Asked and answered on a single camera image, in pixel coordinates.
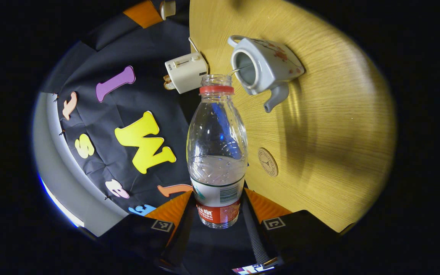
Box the white teacup lid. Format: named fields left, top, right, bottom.
left=160, top=0, right=176, bottom=21

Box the white teacup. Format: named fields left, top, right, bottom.
left=228, top=35, right=305, bottom=113

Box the black backdrop cloth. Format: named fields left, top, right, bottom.
left=40, top=0, right=209, bottom=233

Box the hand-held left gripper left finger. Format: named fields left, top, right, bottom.
left=98, top=190, right=196, bottom=272

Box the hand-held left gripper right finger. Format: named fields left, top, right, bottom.
left=240, top=188, right=345, bottom=268

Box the round wooden coaster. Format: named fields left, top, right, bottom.
left=257, top=148, right=279, bottom=177

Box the white toaster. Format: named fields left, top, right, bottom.
left=165, top=52, right=209, bottom=94

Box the clear plastic water bottle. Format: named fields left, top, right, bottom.
left=186, top=74, right=248, bottom=230

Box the computer monitor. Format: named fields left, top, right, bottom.
left=231, top=263, right=278, bottom=275

